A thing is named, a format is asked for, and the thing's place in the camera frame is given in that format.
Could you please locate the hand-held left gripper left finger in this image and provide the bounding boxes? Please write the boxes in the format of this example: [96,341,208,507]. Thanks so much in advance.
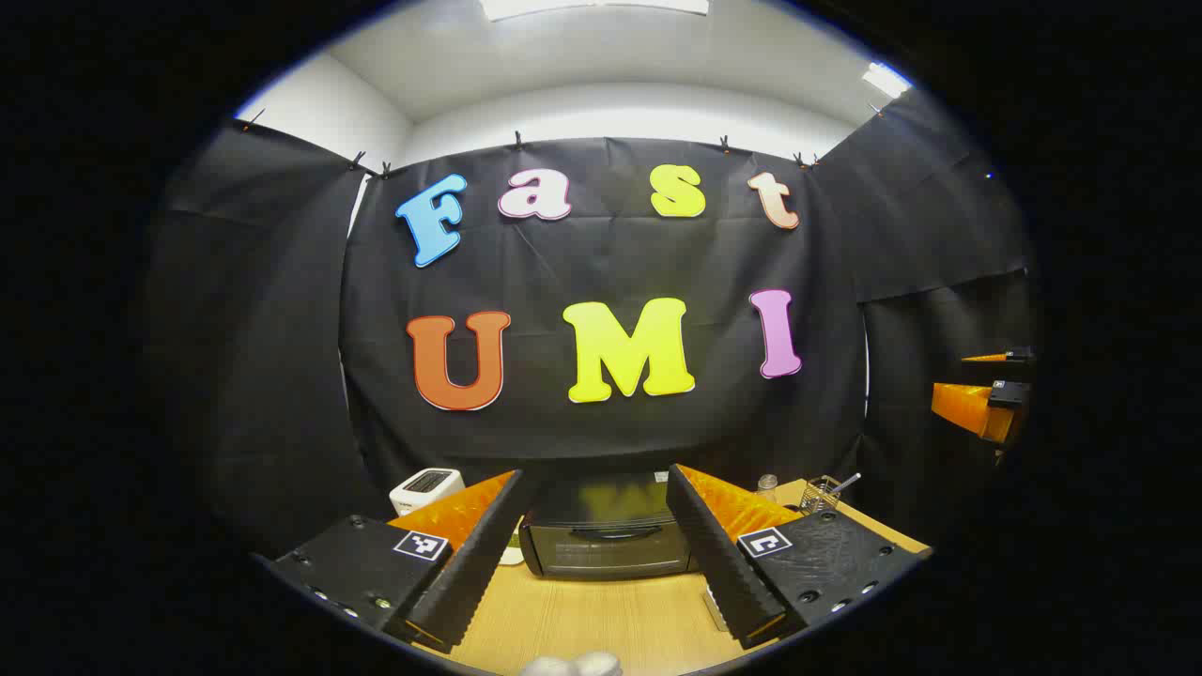
[254,469,527,655]

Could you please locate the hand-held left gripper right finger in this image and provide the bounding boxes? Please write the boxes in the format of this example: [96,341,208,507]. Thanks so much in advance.
[665,463,935,651]

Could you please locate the metal mesh holder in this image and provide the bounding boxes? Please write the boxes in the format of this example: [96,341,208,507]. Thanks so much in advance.
[800,476,843,515]

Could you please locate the ceiling light panel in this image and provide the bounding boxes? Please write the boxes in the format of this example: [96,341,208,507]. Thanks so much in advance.
[862,61,914,100]
[479,0,711,22]

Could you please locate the black electric oven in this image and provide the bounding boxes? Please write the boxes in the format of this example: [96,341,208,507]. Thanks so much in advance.
[518,474,701,578]

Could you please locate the white toaster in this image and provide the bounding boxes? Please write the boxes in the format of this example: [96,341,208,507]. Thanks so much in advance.
[390,468,466,517]

